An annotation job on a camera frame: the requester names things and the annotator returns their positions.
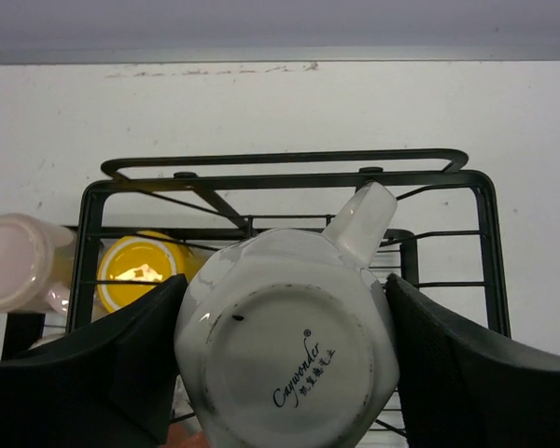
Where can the tall beige pink mug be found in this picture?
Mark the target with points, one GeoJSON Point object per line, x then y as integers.
{"type": "Point", "coordinates": [36, 265]}

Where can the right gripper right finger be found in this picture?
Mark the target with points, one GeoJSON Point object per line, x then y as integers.
{"type": "Point", "coordinates": [463, 385]}

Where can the white faceted mug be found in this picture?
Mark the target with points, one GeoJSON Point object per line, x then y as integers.
{"type": "Point", "coordinates": [286, 339]}

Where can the yellow mug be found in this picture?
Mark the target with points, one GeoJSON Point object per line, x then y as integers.
{"type": "Point", "coordinates": [134, 265]}

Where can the black wire dish rack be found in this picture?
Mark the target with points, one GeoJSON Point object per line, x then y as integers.
{"type": "Point", "coordinates": [255, 193]}

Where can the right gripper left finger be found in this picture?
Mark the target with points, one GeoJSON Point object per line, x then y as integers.
{"type": "Point", "coordinates": [108, 384]}

